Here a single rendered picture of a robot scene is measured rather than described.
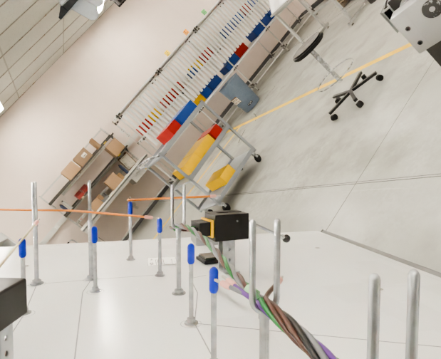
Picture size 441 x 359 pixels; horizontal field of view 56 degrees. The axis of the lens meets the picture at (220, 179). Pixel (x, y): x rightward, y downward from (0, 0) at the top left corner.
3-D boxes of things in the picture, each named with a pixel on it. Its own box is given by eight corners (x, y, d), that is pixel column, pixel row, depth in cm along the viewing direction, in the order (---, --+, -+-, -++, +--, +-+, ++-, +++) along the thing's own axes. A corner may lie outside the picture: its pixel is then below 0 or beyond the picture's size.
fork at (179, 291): (183, 290, 55) (183, 183, 54) (188, 294, 53) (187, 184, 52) (169, 292, 54) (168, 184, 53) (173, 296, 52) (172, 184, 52)
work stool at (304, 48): (331, 128, 381) (279, 76, 365) (339, 97, 422) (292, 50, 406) (383, 93, 344) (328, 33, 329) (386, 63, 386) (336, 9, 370)
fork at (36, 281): (31, 282, 58) (28, 181, 57) (45, 281, 59) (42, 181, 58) (28, 286, 56) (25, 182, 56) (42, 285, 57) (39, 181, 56)
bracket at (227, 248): (239, 272, 63) (240, 240, 63) (225, 274, 62) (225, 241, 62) (226, 265, 67) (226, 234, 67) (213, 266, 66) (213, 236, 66)
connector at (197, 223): (226, 233, 63) (226, 220, 63) (197, 236, 60) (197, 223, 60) (217, 230, 65) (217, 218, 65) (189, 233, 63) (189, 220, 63)
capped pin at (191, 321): (181, 323, 44) (180, 243, 44) (192, 319, 45) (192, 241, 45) (189, 327, 43) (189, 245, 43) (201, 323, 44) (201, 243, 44)
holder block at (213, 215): (248, 238, 64) (248, 213, 63) (215, 242, 61) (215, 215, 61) (236, 233, 67) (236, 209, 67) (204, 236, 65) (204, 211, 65)
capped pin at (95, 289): (92, 288, 55) (91, 225, 55) (103, 289, 55) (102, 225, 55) (87, 293, 54) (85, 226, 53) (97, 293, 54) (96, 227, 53)
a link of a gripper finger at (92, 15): (79, 36, 81) (110, 0, 79) (53, 13, 79) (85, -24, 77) (82, 36, 83) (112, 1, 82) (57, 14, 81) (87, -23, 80)
